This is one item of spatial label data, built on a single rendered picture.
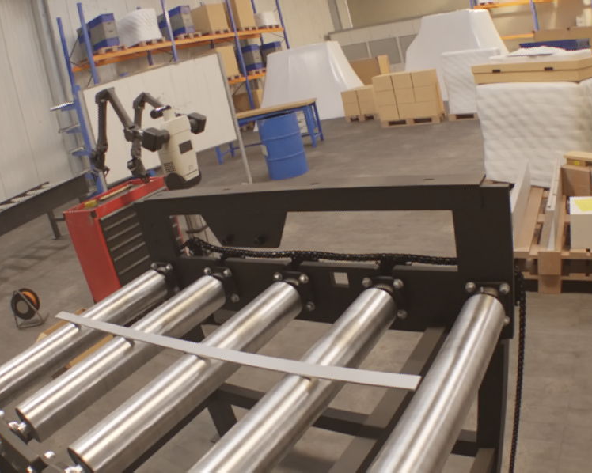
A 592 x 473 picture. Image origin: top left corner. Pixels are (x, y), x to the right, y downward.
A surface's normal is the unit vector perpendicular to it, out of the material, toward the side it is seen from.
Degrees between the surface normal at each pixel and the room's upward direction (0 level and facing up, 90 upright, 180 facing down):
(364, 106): 90
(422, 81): 90
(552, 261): 90
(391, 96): 90
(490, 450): 0
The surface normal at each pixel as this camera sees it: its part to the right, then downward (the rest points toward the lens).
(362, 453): -0.22, -0.92
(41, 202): 0.84, 0.00
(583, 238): -0.50, 0.40
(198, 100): 0.52, 0.18
